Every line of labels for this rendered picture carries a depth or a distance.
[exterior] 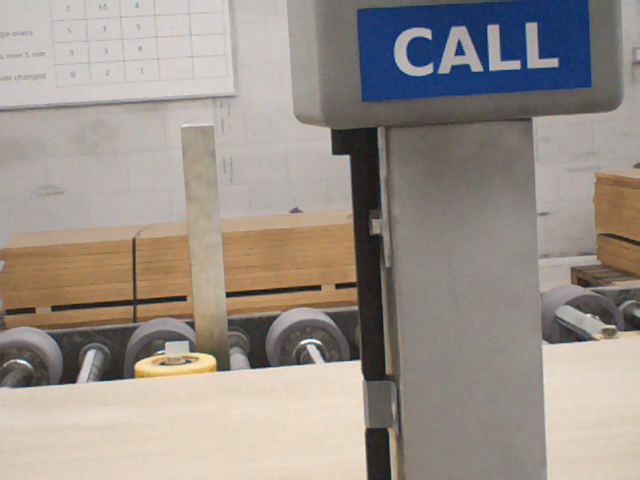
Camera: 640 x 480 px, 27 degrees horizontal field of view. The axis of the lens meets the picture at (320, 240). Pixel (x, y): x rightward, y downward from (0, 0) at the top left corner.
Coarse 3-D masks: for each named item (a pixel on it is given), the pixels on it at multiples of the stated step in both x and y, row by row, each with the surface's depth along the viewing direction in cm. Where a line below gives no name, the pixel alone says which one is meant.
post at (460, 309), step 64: (448, 128) 31; (512, 128) 31; (448, 192) 31; (512, 192) 31; (448, 256) 31; (512, 256) 31; (384, 320) 33; (448, 320) 31; (512, 320) 32; (384, 384) 33; (448, 384) 32; (512, 384) 32; (384, 448) 33; (448, 448) 32; (512, 448) 32
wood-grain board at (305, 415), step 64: (128, 384) 123; (192, 384) 121; (256, 384) 119; (320, 384) 118; (576, 384) 112; (0, 448) 102; (64, 448) 101; (128, 448) 100; (192, 448) 99; (256, 448) 98; (320, 448) 96; (576, 448) 92
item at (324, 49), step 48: (288, 0) 34; (336, 0) 29; (384, 0) 29; (432, 0) 29; (480, 0) 29; (336, 48) 29; (336, 96) 29; (480, 96) 29; (528, 96) 29; (576, 96) 29; (336, 144) 32
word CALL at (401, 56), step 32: (544, 0) 29; (576, 0) 29; (384, 32) 29; (416, 32) 29; (448, 32) 29; (480, 32) 29; (512, 32) 29; (544, 32) 29; (576, 32) 29; (384, 64) 29; (416, 64) 29; (448, 64) 29; (480, 64) 29; (512, 64) 29; (544, 64) 29; (576, 64) 29; (384, 96) 29; (416, 96) 29
